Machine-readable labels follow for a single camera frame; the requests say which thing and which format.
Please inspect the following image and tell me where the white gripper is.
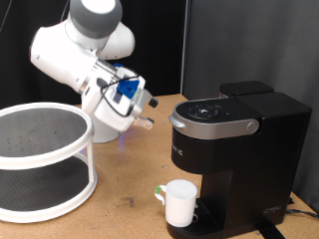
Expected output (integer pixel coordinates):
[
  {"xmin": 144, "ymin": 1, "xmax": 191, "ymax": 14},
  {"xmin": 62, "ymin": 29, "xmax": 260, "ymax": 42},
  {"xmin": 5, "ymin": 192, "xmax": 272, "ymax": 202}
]
[{"xmin": 81, "ymin": 77, "xmax": 156, "ymax": 132}]

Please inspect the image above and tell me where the white mug green-marked handle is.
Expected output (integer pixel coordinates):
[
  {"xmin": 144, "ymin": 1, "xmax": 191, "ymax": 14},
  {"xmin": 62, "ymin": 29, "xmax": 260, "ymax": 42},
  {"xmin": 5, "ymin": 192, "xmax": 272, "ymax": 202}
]
[{"xmin": 154, "ymin": 179, "xmax": 198, "ymax": 228}]

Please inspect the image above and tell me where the black Keurig coffee machine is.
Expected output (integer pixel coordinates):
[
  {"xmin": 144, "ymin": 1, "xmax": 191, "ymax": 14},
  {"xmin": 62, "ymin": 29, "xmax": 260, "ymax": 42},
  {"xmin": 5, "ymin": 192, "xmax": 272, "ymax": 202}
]
[{"xmin": 165, "ymin": 80, "xmax": 313, "ymax": 239}]

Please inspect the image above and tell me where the white two-tier turntable shelf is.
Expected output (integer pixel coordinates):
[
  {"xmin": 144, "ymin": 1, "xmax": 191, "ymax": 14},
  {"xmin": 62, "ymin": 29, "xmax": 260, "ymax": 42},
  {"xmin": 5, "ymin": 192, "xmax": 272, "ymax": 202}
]
[{"xmin": 0, "ymin": 102, "xmax": 99, "ymax": 224}]

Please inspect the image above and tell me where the black tape strip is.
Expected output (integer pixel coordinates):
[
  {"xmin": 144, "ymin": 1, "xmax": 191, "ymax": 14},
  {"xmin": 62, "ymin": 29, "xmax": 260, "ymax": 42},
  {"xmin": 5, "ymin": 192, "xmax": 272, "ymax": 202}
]
[{"xmin": 255, "ymin": 225, "xmax": 287, "ymax": 239}]

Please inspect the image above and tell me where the black camera cable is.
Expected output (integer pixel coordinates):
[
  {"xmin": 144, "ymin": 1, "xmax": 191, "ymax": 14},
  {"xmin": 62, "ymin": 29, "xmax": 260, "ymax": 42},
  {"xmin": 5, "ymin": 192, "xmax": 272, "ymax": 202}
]
[{"xmin": 100, "ymin": 75, "xmax": 142, "ymax": 118}]

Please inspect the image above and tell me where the thin dark hanging cable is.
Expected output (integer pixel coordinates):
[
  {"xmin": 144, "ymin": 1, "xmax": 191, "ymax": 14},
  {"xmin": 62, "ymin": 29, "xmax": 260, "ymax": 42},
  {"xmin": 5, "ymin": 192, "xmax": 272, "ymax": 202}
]
[{"xmin": 0, "ymin": 0, "xmax": 14, "ymax": 34}]

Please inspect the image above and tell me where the braided machine power cable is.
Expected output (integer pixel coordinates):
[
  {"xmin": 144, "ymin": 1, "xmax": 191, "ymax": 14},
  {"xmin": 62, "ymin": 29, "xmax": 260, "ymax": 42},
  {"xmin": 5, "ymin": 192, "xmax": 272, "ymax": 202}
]
[{"xmin": 286, "ymin": 208, "xmax": 319, "ymax": 219}]

